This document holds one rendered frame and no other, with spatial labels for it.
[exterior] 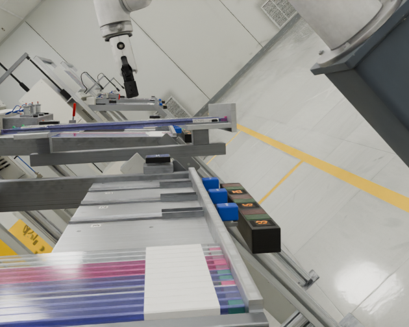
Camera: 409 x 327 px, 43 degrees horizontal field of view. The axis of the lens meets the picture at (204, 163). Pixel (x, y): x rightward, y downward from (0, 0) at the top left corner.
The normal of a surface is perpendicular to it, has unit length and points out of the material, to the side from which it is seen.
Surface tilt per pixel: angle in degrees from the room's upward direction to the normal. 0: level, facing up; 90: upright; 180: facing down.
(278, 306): 90
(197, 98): 90
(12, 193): 90
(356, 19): 90
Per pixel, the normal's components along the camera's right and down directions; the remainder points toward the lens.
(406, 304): -0.70, -0.70
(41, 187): 0.10, 0.15
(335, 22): -0.36, 0.55
